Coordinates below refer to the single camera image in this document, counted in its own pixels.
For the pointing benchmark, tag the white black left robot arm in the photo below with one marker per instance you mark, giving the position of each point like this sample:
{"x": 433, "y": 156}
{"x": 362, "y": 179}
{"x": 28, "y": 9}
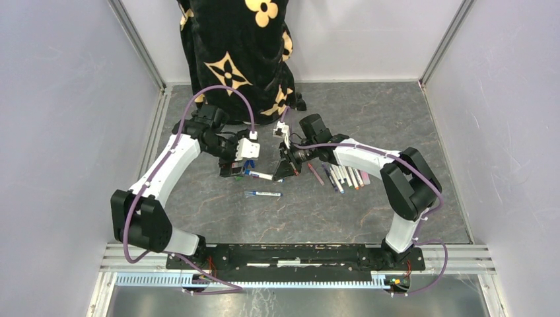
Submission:
{"x": 138, "y": 214}

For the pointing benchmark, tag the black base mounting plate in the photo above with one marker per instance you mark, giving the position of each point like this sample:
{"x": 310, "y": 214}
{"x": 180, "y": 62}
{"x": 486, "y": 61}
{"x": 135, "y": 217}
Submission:
{"x": 304, "y": 262}

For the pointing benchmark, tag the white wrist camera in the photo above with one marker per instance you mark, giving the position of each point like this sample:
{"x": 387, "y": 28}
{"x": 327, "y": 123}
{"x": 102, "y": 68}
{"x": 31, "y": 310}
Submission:
{"x": 247, "y": 149}
{"x": 282, "y": 130}

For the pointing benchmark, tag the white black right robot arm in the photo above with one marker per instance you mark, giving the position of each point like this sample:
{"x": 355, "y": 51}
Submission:
{"x": 411, "y": 186}

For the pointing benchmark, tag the black floral blanket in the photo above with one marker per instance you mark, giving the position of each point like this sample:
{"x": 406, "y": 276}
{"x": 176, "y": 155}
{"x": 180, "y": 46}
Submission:
{"x": 243, "y": 46}

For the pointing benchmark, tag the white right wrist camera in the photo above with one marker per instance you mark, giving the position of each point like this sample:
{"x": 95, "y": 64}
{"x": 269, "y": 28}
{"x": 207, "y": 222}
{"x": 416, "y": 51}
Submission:
{"x": 282, "y": 130}

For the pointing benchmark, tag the dark purple pen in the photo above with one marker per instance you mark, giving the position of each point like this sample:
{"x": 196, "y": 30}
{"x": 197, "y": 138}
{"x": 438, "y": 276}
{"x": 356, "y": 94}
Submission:
{"x": 330, "y": 177}

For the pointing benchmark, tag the light blue capped white marker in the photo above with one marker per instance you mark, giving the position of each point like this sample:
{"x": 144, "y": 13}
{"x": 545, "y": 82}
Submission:
{"x": 262, "y": 175}

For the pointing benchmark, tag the orange capped white marker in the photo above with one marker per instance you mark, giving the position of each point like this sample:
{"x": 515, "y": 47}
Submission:
{"x": 353, "y": 178}

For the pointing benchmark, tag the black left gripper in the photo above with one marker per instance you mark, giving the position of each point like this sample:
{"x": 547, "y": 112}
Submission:
{"x": 226, "y": 168}

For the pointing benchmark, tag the clear blue ballpoint pen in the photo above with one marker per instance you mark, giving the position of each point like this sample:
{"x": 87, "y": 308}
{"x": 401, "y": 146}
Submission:
{"x": 259, "y": 193}

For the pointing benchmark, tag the pink highlighter pen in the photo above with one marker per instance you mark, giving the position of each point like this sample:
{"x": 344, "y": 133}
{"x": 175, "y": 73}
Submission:
{"x": 365, "y": 177}

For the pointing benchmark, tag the pink gel pen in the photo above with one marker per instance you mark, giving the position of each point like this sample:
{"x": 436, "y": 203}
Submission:
{"x": 316, "y": 175}

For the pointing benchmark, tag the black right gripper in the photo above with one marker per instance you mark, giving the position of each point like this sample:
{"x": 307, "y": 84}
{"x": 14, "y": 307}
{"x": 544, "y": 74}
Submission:
{"x": 283, "y": 170}

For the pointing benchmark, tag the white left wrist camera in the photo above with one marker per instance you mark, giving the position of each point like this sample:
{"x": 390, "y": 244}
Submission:
{"x": 247, "y": 149}

